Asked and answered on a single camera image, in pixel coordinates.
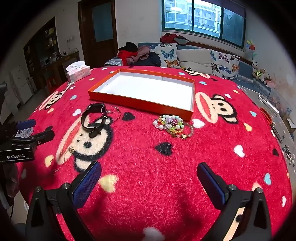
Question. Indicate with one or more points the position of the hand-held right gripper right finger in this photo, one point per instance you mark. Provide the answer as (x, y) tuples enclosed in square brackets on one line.
[(208, 183)]

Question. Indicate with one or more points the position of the white cabinet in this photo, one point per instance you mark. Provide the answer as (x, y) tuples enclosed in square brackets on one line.
[(20, 83)]

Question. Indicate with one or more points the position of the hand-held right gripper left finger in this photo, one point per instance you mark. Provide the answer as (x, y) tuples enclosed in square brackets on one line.
[(86, 185)]

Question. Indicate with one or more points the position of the wooden side table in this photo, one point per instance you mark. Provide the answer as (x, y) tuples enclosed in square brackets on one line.
[(62, 64)]

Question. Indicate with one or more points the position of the blue sofa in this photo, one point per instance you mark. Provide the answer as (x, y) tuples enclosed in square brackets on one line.
[(245, 67)]

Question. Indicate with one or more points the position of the pile of clothes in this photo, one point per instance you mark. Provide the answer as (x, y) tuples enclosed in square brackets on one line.
[(138, 55)]

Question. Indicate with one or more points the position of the dark wooden door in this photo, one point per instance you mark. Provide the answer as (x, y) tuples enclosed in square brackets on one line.
[(99, 30)]

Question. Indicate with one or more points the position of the red printed blanket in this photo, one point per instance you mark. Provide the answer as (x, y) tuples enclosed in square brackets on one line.
[(148, 162)]

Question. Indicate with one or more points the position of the grey cushion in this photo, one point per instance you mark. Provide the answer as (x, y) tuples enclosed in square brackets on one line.
[(195, 61)]

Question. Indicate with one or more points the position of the orange tool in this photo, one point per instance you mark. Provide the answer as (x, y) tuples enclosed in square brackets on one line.
[(266, 114)]

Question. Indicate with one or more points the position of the butterfly print pillow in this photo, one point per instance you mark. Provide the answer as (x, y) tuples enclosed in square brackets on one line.
[(225, 64), (167, 55)]

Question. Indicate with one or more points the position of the red clothes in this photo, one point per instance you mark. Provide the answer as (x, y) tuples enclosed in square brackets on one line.
[(172, 38)]

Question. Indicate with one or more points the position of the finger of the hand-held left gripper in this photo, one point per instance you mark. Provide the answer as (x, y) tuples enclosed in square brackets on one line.
[(44, 137), (25, 124)]

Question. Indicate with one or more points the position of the white bar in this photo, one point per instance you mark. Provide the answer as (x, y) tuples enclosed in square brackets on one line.
[(268, 103)]

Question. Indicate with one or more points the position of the window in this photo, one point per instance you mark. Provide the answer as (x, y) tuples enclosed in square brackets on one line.
[(203, 16)]

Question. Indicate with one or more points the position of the black smartwatch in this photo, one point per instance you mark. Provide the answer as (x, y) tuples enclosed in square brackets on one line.
[(94, 106)]

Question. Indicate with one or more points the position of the orange tray box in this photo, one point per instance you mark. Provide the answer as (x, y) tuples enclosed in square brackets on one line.
[(143, 85)]

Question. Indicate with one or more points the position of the dark wooden shelf cabinet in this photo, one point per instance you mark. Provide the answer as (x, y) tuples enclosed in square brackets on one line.
[(39, 51)]

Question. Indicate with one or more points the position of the small cardboard box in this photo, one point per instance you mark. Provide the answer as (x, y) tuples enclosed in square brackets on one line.
[(291, 125)]

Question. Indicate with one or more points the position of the group of plush toys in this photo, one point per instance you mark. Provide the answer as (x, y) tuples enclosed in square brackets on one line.
[(263, 75)]

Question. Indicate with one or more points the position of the colourful toy pinwheel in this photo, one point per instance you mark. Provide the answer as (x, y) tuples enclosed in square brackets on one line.
[(251, 47)]

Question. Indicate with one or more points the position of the pink tissue box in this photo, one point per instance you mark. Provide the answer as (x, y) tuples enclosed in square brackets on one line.
[(78, 73)]

